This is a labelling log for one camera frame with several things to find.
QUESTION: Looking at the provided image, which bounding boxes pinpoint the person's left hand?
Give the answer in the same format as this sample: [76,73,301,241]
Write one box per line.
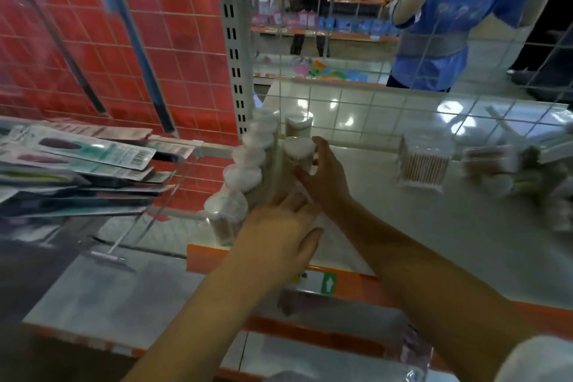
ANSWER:
[234,192,325,294]

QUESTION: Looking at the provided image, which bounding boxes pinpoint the person's right hand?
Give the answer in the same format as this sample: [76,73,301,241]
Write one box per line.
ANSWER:
[293,135,355,218]

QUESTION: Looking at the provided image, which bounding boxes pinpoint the heart-lid cotton swab jar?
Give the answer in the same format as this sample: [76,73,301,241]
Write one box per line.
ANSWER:
[285,111,314,140]
[283,137,316,173]

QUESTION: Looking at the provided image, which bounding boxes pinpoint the person's right forearm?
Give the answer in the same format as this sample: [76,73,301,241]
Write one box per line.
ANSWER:
[323,201,543,382]

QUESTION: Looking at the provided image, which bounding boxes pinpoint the person's left forearm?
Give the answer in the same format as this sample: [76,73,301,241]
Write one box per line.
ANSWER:
[120,256,297,382]

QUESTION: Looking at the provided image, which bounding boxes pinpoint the row of round cotton swab tubs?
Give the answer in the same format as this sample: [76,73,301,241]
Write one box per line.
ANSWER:
[204,108,282,247]

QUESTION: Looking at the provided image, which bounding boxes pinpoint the clear plastic packet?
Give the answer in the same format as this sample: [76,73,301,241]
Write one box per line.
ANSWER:
[277,291,436,382]

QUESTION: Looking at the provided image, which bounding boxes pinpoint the clear square cotton swab box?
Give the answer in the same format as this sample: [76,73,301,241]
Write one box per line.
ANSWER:
[397,130,454,192]

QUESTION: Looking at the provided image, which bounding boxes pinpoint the clear acrylic shelf divider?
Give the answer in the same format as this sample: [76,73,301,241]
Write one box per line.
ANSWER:
[91,142,207,271]

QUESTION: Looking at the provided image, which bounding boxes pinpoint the white perforated shelf upright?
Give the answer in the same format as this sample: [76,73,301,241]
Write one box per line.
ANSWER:
[217,0,257,137]

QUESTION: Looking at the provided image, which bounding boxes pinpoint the row of pink and blue packets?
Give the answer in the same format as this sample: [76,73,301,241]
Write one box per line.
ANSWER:
[251,10,400,36]

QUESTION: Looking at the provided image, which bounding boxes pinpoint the gray waist belt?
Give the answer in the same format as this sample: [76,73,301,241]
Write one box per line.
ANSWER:
[399,32,469,58]

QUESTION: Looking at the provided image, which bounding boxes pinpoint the hanging blue toothbrush packet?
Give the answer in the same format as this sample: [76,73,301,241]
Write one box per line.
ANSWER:
[93,0,181,139]

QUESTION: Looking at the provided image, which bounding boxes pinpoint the pile of cotton swab bags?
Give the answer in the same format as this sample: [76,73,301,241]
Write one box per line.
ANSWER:
[461,118,573,233]

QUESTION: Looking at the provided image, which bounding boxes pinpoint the pile of toothbrush packets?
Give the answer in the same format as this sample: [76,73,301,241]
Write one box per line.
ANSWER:
[0,119,205,218]

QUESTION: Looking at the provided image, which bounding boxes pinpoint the person's white sleeve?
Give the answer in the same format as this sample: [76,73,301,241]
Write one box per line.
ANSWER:
[494,335,573,382]

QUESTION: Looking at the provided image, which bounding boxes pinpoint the hanging dark toothbrush packet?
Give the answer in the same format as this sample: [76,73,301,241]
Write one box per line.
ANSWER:
[0,0,111,119]

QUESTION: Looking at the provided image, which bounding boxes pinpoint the orange shelf edge rail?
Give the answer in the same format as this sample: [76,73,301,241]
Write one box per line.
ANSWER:
[185,244,573,344]

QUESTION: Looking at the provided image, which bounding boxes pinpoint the white wire grid panel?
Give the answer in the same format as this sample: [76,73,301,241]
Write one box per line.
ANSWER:
[248,0,573,150]

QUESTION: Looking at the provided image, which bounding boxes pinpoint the red wire grid back panel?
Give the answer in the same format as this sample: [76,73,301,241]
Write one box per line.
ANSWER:
[0,0,239,137]

